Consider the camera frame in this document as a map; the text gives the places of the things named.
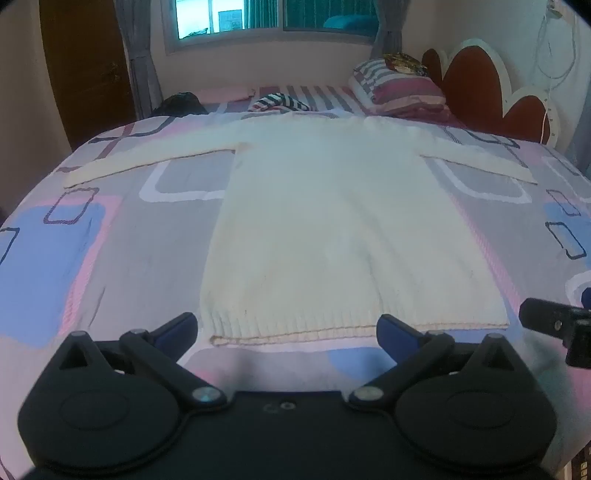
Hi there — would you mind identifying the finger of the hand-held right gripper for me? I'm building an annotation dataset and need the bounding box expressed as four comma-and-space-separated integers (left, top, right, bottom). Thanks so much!
519, 298, 577, 343

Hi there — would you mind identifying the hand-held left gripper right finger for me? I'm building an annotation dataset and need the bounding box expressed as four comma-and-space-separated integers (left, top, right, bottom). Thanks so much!
348, 314, 528, 412

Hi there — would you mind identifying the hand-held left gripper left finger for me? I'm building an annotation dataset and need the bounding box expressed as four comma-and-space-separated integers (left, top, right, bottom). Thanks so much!
46, 312, 228, 409

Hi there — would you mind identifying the white knit sweater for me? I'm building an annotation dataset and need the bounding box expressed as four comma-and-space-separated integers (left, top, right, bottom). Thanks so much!
62, 111, 539, 348

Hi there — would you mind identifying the pink grey patterned blanket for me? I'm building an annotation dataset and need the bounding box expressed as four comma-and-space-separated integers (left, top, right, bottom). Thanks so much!
0, 109, 591, 480

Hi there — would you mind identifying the black plastic bag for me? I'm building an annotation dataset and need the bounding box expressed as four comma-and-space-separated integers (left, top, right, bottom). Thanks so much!
150, 91, 209, 117

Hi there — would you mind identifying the striped pink pillow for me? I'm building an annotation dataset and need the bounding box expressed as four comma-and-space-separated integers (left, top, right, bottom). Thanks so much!
348, 58, 448, 116

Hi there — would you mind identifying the red white flower headboard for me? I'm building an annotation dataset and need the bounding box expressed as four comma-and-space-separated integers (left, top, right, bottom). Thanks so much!
421, 39, 562, 149

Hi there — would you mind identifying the striped pink bed sheet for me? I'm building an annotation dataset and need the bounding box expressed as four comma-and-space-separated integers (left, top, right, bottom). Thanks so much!
203, 83, 465, 127

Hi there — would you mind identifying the red white striped garment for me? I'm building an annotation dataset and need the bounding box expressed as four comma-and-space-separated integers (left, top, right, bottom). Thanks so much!
248, 92, 313, 113

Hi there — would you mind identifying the yellow printed pillow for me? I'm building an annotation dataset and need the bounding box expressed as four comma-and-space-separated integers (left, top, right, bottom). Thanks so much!
382, 52, 431, 75

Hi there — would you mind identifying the grey curtain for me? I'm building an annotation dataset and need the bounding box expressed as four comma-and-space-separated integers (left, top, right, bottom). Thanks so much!
373, 0, 408, 62
113, 0, 163, 121

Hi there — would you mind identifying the brown wooden door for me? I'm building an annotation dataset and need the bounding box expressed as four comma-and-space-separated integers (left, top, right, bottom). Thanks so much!
39, 0, 136, 151

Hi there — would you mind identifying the window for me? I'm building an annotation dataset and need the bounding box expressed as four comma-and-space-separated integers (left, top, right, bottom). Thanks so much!
164, 0, 389, 55

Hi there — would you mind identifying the white wall cable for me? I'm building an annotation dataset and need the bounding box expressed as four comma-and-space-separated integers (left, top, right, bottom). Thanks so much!
534, 4, 579, 145

